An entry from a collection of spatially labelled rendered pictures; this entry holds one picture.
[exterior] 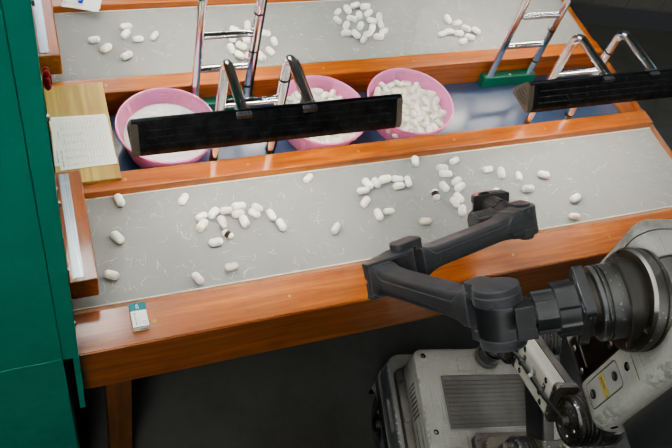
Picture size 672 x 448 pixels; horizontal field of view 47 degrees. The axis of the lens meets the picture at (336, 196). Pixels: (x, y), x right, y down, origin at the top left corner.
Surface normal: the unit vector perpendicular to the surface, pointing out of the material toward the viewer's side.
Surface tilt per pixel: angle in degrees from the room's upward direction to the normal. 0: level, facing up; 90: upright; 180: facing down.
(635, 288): 17
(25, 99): 90
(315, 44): 0
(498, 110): 0
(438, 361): 0
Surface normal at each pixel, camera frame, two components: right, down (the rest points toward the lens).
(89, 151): 0.20, -0.59
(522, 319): -0.02, 0.18
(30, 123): 0.30, 0.79
